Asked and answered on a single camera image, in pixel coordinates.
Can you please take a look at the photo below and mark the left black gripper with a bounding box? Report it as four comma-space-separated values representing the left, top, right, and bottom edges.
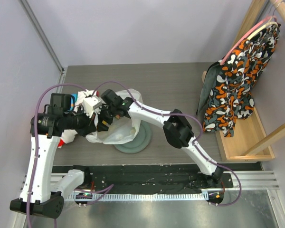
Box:
63, 105, 97, 137

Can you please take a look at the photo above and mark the colourful rainbow cartoon cloth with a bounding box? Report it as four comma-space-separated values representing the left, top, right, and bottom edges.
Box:
57, 90, 94, 148

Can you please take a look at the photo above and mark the white plastic bag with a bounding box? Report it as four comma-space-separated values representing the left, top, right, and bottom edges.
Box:
85, 89, 141, 145

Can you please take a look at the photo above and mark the grey-blue round plate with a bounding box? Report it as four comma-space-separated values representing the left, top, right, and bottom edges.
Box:
114, 121, 152, 154

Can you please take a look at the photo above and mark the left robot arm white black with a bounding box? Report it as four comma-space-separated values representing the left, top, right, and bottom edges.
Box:
9, 93, 101, 219

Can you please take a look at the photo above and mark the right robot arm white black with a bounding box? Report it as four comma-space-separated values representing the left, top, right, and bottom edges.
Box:
98, 89, 224, 188

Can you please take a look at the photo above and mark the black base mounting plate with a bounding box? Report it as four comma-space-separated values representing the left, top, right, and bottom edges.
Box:
52, 163, 233, 193

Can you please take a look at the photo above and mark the orange black patterned garment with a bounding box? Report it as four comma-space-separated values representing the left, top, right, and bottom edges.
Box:
196, 23, 281, 137

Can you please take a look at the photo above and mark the wooden clothes rack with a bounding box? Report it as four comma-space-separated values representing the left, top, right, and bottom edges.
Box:
215, 0, 285, 162

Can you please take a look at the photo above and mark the pink clothes hanger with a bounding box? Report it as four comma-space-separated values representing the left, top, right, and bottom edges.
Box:
220, 16, 276, 66

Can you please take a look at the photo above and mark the cream clothes hanger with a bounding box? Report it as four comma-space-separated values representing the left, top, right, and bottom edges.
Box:
247, 21, 278, 40

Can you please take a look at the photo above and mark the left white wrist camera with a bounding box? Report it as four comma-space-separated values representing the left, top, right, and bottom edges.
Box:
81, 95, 102, 118

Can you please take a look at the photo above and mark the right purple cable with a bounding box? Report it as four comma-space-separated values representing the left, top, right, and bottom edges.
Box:
92, 80, 242, 207

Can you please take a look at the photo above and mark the white slotted cable duct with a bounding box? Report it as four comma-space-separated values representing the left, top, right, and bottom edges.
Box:
65, 192, 209, 202

